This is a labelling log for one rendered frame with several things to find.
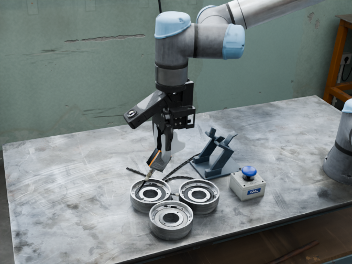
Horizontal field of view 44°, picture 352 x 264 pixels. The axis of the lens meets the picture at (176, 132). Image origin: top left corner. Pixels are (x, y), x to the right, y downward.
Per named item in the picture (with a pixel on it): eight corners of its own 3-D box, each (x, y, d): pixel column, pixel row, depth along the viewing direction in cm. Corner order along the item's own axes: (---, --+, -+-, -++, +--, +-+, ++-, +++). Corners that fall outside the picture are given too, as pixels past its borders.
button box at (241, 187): (241, 201, 116) (243, 186, 114) (229, 186, 122) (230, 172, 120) (267, 195, 119) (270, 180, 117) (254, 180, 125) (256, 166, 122)
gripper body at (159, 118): (195, 130, 106) (197, 84, 100) (162, 137, 103) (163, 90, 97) (181, 117, 112) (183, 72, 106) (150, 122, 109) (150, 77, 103)
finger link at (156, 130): (177, 153, 114) (180, 124, 108) (156, 158, 112) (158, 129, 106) (173, 146, 116) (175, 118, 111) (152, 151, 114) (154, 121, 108)
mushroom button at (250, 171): (244, 189, 117) (246, 174, 114) (237, 180, 120) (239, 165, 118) (257, 186, 118) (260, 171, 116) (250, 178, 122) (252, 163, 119)
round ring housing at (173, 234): (189, 245, 102) (190, 231, 100) (145, 239, 103) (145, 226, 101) (194, 215, 111) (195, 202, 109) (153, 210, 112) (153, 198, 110)
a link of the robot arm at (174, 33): (195, 20, 90) (154, 19, 90) (193, 70, 95) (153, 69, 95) (193, 10, 97) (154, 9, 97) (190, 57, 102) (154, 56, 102)
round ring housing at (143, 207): (165, 218, 109) (165, 206, 107) (124, 212, 111) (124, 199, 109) (174, 193, 118) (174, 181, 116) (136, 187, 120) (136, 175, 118)
